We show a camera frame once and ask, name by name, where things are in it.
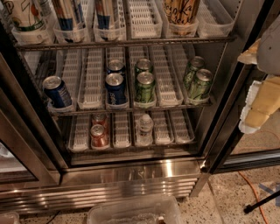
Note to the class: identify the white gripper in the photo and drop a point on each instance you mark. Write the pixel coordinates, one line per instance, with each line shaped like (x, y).
(269, 52)

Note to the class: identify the blue pepsi can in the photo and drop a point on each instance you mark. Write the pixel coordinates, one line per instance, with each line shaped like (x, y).
(55, 88)
(115, 86)
(116, 66)

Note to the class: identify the green can right front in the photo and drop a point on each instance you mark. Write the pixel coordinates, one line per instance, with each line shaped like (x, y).
(201, 84)

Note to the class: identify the green can right rear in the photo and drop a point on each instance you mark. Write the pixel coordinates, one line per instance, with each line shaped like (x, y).
(193, 66)

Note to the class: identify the fridge glass door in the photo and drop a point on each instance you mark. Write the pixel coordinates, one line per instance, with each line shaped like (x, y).
(230, 90)

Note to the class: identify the gold tall can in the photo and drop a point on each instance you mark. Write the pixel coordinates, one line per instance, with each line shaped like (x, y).
(181, 12)

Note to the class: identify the green soda can front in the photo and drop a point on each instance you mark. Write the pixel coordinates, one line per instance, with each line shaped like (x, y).
(145, 84)

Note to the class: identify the green soda can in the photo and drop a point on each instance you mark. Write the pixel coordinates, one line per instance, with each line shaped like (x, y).
(143, 65)
(145, 84)

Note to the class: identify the green soda can rear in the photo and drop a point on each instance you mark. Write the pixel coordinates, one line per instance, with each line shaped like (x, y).
(143, 65)

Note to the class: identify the blue pepsi can front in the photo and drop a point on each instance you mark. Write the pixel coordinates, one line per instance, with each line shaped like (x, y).
(115, 86)

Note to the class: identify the stainless steel fridge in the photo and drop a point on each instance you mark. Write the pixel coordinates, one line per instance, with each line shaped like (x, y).
(52, 165)

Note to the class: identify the red soda can rear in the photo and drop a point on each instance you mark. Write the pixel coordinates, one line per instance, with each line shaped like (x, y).
(101, 119)

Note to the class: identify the red soda can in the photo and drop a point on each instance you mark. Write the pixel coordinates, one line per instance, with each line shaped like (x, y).
(99, 136)
(101, 119)

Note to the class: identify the blue silver tall can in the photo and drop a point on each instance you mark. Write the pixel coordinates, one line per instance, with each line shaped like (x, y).
(105, 11)
(69, 14)

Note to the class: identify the red soda can front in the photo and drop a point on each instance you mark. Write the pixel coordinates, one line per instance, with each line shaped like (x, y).
(99, 136)

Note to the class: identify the white green tall can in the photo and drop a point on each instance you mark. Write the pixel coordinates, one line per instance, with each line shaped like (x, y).
(24, 15)

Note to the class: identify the clear water bottle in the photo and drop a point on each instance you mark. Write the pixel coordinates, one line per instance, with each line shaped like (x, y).
(144, 130)

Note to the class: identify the black tripod leg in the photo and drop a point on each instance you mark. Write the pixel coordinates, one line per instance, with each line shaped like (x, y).
(250, 208)

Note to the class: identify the clear plastic bin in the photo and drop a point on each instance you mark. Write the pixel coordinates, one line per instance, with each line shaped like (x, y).
(144, 210)

